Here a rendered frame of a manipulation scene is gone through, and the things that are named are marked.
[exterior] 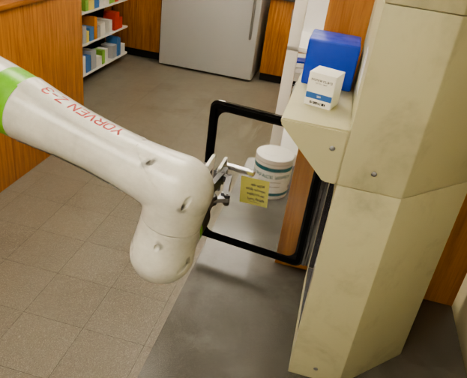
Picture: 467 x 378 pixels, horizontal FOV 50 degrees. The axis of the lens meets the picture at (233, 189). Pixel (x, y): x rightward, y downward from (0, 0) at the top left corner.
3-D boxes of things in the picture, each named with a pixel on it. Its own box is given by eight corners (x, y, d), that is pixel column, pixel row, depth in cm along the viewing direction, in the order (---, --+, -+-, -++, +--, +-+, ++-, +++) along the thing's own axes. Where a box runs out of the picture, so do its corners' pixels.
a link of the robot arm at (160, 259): (113, 282, 84) (174, 307, 83) (126, 223, 78) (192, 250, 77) (145, 237, 96) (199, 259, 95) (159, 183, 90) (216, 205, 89)
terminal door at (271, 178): (300, 268, 134) (334, 130, 114) (196, 233, 141) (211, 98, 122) (301, 265, 134) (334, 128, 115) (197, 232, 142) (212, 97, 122)
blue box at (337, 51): (351, 79, 108) (361, 37, 104) (349, 92, 100) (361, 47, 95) (305, 70, 110) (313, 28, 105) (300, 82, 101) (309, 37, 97)
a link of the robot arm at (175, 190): (48, 130, 94) (1, 148, 85) (54, 73, 88) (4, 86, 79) (215, 218, 85) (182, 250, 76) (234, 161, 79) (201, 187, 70)
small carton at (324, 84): (338, 103, 93) (345, 72, 90) (329, 110, 89) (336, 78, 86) (312, 96, 95) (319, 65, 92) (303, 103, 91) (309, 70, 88)
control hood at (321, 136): (344, 121, 114) (354, 78, 109) (336, 185, 86) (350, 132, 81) (294, 110, 116) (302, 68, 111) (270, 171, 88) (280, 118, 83)
